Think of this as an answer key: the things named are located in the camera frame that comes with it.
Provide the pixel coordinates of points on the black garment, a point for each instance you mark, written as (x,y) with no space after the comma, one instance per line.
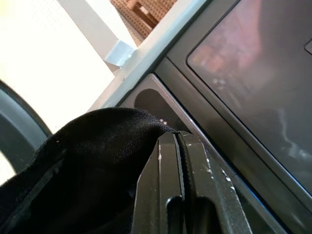
(85,170)

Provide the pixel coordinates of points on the grey washing machine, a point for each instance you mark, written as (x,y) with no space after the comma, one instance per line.
(175,78)

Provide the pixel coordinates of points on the dark glossy control panel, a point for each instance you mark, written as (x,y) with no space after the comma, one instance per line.
(243,73)

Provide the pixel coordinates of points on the pale blue tape piece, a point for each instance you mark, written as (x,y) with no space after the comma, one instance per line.
(120,52)

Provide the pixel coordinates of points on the brown woven box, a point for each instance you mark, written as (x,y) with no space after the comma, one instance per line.
(143,17)

